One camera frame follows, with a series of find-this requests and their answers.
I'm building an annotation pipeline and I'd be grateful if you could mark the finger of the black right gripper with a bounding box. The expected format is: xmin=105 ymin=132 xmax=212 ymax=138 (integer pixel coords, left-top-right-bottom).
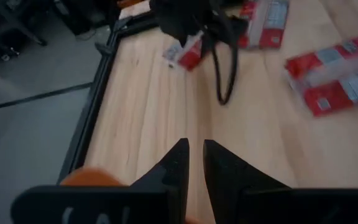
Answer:
xmin=200 ymin=29 xmax=222 ymax=60

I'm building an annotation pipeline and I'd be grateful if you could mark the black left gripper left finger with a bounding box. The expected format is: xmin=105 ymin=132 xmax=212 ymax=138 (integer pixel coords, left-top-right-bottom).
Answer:
xmin=131 ymin=138 xmax=191 ymax=224

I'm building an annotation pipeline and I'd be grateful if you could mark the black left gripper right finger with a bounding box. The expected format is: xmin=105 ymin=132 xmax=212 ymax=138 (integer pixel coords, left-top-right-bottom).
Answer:
xmin=203 ymin=139 xmax=291 ymax=224

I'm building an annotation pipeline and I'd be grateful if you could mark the red popcorn bag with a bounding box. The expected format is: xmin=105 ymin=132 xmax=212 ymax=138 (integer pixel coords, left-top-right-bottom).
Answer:
xmin=284 ymin=28 xmax=358 ymax=118
xmin=237 ymin=0 xmax=291 ymax=50
xmin=162 ymin=30 xmax=205 ymax=72

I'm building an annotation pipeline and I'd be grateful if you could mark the orange plastic basket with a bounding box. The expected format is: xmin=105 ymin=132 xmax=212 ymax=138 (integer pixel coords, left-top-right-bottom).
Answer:
xmin=59 ymin=166 xmax=202 ymax=224

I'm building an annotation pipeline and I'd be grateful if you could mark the black right arm cable loop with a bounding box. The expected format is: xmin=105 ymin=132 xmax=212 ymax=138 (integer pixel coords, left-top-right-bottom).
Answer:
xmin=211 ymin=37 xmax=239 ymax=106

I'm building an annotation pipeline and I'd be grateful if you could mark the black metal table frame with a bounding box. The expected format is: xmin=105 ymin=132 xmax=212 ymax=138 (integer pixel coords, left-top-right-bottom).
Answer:
xmin=56 ymin=14 xmax=160 ymax=186

